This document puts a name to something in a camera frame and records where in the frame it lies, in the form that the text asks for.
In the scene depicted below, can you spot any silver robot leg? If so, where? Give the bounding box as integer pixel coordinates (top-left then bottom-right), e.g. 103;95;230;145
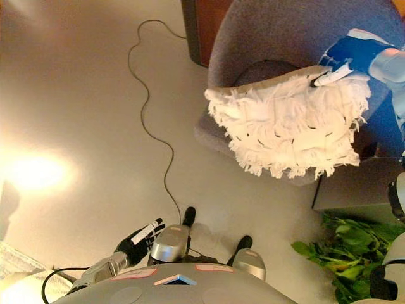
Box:
227;235;267;282
148;206;197;264

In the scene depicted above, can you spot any brown wooden cabinet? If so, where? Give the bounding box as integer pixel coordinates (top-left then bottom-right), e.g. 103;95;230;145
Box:
181;0;235;69

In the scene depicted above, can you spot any grey robot torso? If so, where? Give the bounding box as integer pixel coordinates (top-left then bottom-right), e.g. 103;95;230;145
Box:
49;258;298;304

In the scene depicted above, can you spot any thin black floor cable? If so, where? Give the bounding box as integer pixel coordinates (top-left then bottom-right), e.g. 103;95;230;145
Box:
127;19;191;223

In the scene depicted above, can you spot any silver right robot leg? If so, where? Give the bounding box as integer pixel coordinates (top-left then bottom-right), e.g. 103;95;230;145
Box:
227;235;267;282

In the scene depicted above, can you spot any white fringed pillow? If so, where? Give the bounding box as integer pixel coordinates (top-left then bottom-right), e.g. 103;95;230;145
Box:
204;65;373;180

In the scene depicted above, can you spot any green leafy plant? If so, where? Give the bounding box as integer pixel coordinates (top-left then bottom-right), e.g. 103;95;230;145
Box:
290;214;400;304

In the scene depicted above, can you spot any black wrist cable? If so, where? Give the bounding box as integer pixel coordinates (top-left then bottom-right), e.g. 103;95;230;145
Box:
42;267;91;304

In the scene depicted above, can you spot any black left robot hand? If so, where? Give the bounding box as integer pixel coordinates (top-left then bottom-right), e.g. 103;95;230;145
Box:
115;217;166;266

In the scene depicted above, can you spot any grey fabric armchair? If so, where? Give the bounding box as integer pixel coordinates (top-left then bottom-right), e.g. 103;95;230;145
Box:
193;0;405;187

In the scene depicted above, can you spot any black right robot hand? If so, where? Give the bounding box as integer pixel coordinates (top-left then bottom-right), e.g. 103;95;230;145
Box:
311;28;397;89

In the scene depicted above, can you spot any white woven mat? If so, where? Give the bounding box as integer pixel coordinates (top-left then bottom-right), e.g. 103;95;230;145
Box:
0;241;74;304

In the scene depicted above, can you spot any silver left robot leg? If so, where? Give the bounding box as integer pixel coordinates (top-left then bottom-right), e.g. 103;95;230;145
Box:
148;206;197;264

